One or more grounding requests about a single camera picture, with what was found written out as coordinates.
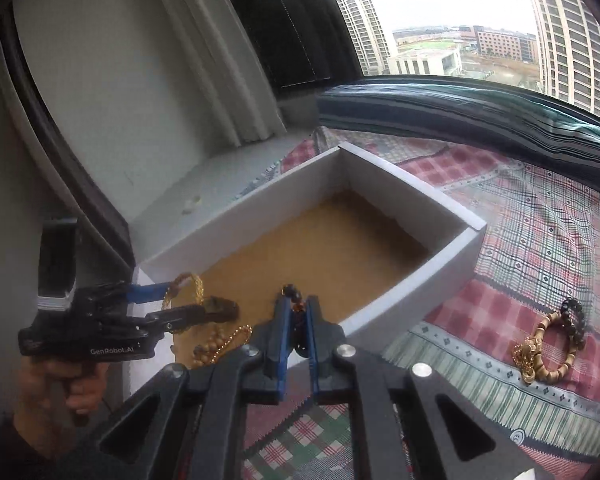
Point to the person's left hand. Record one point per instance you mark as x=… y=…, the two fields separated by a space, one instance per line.
x=45 y=385

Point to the person's left forearm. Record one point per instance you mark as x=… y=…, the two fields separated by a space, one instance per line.
x=25 y=455

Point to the low reddish building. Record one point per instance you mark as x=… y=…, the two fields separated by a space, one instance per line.
x=505 y=42

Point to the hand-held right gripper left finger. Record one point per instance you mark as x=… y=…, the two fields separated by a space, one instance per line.
x=280 y=330

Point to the dark window screen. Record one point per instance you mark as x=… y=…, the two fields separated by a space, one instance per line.
x=290 y=25

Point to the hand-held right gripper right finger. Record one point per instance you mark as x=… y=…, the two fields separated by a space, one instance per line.
x=312 y=330

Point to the slim apartment tower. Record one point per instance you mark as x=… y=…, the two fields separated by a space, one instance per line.
x=365 y=30

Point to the low white building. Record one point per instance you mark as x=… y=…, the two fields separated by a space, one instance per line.
x=425 y=62

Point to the patchwork plaid blanket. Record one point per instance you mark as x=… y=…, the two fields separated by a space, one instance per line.
x=530 y=240

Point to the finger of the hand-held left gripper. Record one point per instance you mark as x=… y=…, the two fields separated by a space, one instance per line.
x=150 y=291
x=180 y=317

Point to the tall apartment tower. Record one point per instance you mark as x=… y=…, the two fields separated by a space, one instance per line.
x=575 y=35

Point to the white cardboard box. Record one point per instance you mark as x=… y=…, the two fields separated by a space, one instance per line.
x=430 y=280

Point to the white curtain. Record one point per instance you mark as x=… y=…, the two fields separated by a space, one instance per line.
x=215 y=60

